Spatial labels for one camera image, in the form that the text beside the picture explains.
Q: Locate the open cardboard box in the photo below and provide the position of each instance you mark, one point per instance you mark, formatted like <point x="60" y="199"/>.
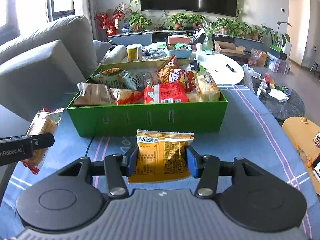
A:
<point x="228" y="49"/>

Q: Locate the red beige cracker bag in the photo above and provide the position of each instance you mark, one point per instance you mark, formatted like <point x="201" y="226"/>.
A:
<point x="95" y="94"/>

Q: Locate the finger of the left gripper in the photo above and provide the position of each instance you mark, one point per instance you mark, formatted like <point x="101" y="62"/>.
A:
<point x="42" y="141"/>

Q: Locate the white round table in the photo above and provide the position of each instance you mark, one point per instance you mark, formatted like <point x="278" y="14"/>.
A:
<point x="214" y="64"/>

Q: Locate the black marker pen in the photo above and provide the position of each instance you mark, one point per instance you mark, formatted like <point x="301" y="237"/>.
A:
<point x="230" y="68"/>

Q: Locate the green cardboard box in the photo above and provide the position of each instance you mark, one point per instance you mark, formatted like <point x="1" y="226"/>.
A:
<point x="117" y="121"/>

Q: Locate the blue plastic basket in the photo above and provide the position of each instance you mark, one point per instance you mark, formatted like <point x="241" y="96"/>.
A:
<point x="180" y="54"/>

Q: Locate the red snack bag silver stripe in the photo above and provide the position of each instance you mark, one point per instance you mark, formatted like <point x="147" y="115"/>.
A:
<point x="171" y="92"/>

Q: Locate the grey tv cabinet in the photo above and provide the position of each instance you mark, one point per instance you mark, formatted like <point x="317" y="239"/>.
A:
<point x="148" y="37"/>

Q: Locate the red flower decoration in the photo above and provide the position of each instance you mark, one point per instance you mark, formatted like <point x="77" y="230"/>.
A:
<point x="107" y="19"/>

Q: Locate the green chip snack bag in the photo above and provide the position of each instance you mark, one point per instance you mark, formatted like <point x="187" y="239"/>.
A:
<point x="124" y="79"/>

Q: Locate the grey sofa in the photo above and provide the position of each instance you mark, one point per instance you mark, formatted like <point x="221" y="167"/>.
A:
<point x="38" y="68"/>

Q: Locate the glass vase with plant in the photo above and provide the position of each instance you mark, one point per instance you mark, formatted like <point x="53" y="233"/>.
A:
<point x="209" y="29"/>

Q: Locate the red yellow noodle snack bag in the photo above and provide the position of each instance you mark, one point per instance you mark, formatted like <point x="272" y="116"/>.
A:
<point x="185" y="74"/>

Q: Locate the yellow cylindrical can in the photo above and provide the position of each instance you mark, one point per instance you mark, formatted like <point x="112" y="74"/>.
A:
<point x="134" y="52"/>

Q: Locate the orange yellow snack packet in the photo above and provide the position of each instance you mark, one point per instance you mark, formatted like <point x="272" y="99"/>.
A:
<point x="161" y="156"/>

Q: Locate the yellow wooden stool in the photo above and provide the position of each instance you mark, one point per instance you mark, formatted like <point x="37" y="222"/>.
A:
<point x="301" y="132"/>

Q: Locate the yellow bread loaf package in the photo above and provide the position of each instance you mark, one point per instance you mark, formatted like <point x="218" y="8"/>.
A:
<point x="207" y="89"/>

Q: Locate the dark round coffee table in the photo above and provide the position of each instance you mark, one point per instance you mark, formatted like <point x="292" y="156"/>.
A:
<point x="294" y="106"/>

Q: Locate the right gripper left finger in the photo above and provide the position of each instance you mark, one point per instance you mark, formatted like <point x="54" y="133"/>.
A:
<point x="116" y="167"/>

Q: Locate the clear bag of biscuits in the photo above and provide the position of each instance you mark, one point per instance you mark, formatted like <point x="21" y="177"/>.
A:
<point x="41" y="131"/>

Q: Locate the blue striped table cloth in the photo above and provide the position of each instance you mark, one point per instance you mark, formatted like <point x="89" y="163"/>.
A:
<point x="248" y="130"/>

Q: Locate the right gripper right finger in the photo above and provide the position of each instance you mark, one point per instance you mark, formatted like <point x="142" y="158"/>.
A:
<point x="206" y="168"/>

